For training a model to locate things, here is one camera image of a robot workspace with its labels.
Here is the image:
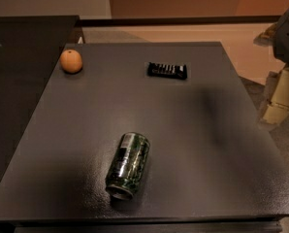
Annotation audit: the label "green soda can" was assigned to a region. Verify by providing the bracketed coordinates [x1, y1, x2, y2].
[106, 132, 150, 200]

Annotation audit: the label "orange fruit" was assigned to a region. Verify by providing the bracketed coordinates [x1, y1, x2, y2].
[59, 50, 82, 74]

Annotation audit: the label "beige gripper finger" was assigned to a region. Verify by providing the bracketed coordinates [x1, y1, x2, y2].
[259, 65, 289, 125]

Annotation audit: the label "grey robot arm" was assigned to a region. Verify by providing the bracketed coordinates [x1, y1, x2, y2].
[253, 8, 289, 126]

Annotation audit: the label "black snack bar wrapper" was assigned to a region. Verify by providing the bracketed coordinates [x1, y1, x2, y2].
[147, 62, 187, 80]

